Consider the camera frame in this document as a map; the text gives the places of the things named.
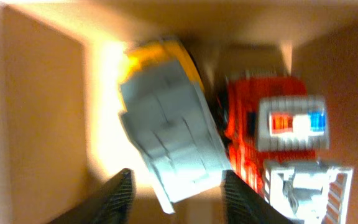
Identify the yellow grey toy dump truck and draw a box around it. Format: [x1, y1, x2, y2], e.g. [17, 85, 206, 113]
[119, 39, 231, 214]

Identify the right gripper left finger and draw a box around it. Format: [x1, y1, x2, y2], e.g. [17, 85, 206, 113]
[49, 168, 135, 224]

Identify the white cardboard box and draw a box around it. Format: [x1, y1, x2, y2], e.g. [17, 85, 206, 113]
[0, 1, 358, 223]

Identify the red toy fire truck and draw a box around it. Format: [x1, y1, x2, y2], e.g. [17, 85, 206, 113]
[218, 77, 353, 223]

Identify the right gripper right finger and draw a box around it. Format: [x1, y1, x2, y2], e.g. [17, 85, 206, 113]
[221, 170, 293, 224]

